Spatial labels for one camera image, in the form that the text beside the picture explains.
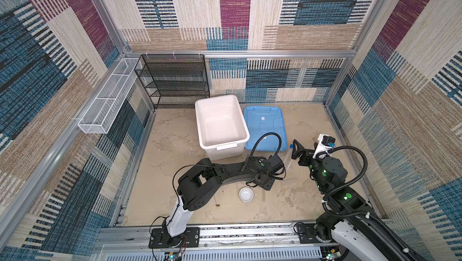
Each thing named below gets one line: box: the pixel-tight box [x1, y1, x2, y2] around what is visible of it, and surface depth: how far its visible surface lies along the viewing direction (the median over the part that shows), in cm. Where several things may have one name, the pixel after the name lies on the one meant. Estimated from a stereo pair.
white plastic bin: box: [194, 94, 250, 161], surface depth 104 cm
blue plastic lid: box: [243, 105, 288, 153], surface depth 113 cm
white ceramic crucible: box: [238, 186, 255, 203], surface depth 85 cm
